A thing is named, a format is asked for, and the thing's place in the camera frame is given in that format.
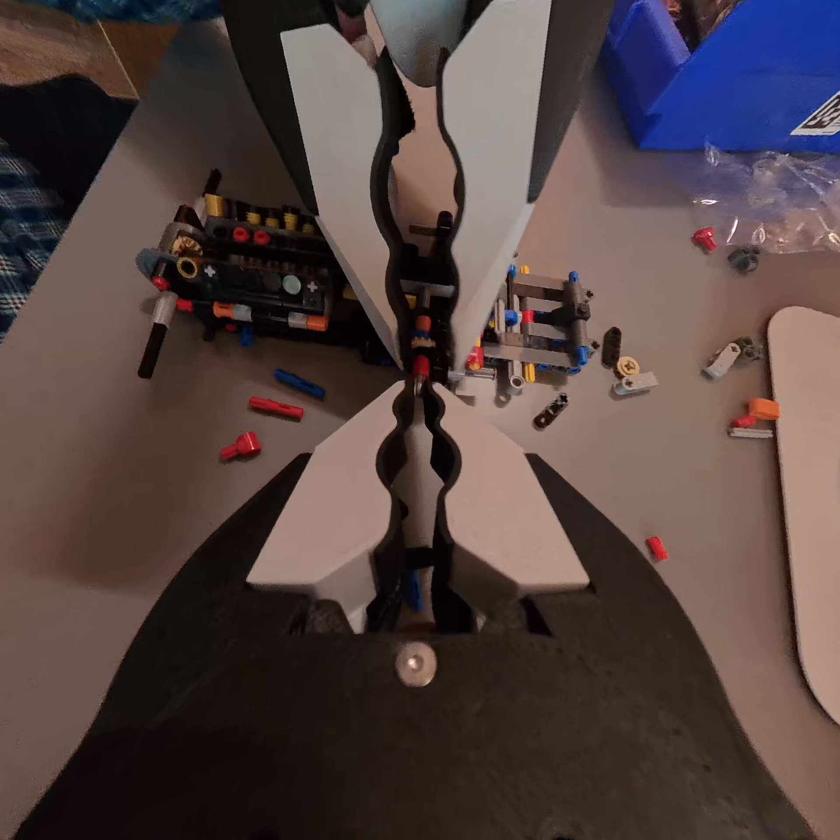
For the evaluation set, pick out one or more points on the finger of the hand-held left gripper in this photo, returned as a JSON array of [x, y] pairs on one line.
[[336, 146], [497, 130]]

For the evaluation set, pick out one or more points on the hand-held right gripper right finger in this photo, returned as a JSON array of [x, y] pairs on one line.
[[513, 520]]

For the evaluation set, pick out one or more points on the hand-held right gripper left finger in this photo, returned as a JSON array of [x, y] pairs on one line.
[[329, 513]]

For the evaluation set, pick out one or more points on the lego axle with red bush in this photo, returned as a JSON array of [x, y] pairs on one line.
[[422, 363]]

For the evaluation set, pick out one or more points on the red lego connector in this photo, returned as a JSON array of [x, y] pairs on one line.
[[241, 447]]

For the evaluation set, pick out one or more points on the blue lego pin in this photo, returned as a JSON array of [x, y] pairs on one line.
[[413, 587], [298, 385]]

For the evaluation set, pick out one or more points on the black lego liftarm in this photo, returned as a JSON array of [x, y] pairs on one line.
[[551, 412], [610, 345]]

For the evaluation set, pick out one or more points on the long red lego pin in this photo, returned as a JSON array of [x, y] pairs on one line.
[[276, 408]]

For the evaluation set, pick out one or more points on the small red lego piece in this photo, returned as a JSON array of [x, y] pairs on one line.
[[658, 551]]

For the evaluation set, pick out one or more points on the black lego engine assembly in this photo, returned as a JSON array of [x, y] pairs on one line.
[[262, 284]]

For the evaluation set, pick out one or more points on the light grey lego liftarm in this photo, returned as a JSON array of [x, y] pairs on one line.
[[723, 360], [636, 385]]

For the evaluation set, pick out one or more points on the tan lego gear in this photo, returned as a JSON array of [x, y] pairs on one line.
[[627, 367]]

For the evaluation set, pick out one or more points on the orange lego piece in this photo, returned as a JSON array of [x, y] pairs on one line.
[[765, 408]]

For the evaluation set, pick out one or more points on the dark grey lego connector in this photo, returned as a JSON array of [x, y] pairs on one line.
[[749, 347], [743, 258]]

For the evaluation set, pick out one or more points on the blue patterned blanket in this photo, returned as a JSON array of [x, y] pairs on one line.
[[158, 6]]

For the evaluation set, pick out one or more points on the blue storage bin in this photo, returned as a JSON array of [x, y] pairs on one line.
[[733, 85]]

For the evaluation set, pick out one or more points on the clear plastic bag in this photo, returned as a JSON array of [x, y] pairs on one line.
[[774, 198]]

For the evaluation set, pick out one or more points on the blue plaid clothing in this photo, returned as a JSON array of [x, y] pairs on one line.
[[26, 243]]

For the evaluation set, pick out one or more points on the pale rounded board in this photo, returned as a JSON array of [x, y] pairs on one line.
[[812, 491]]

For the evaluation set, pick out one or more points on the grey lego frame assembly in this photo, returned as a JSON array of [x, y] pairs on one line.
[[543, 313]]

